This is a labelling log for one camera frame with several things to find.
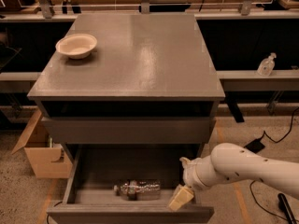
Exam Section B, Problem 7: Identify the white paper bowl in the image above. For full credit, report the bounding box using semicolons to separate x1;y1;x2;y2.
55;34;97;60

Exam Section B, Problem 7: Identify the black floor cable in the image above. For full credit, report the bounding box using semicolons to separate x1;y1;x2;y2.
249;105;299;222

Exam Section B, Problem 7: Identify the clear sanitizer pump bottle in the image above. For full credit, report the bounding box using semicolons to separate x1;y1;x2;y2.
257;52;277;77

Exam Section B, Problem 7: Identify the black cylindrical object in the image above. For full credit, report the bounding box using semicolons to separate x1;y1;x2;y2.
278;193;297;224

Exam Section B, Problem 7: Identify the black power adapter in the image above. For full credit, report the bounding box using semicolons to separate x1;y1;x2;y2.
245;138;265;153

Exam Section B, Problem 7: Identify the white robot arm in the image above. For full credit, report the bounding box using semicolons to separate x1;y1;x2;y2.
168;143;299;211

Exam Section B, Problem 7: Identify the open cardboard box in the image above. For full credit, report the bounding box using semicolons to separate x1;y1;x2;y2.
12;109;73;178

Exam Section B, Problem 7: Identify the clear plastic water bottle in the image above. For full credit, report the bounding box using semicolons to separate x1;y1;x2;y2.
113;179;161;201

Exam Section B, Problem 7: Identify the open grey middle drawer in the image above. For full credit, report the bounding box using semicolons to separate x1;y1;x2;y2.
48;145;214;224

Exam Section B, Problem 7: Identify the grey drawer cabinet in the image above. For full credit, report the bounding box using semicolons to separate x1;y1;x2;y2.
28;13;224;159

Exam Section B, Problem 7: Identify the grey top drawer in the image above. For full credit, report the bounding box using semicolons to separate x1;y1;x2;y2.
42;118;215;145

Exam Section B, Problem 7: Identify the metal railing frame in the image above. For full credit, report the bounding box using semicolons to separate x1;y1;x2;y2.
0;0;299;21

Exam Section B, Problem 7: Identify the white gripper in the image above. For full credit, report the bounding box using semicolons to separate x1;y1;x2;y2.
167;157;209;211

